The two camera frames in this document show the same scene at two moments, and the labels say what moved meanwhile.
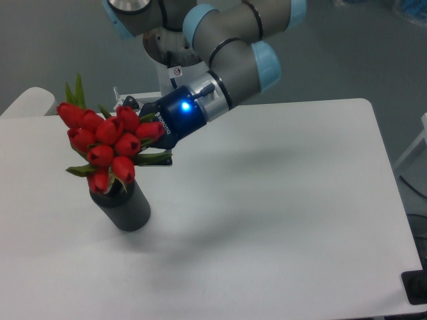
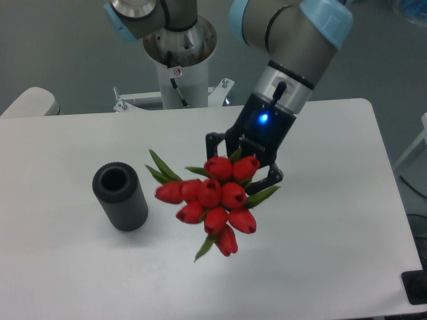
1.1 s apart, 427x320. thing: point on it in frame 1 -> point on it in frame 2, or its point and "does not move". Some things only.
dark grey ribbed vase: x=129 y=210 does not move
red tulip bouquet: x=109 y=145 -> x=217 y=198
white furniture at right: x=421 y=137 does not move
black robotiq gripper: x=179 y=113 -> x=259 y=130
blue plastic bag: x=415 y=11 does not move
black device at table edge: x=415 y=285 does not move
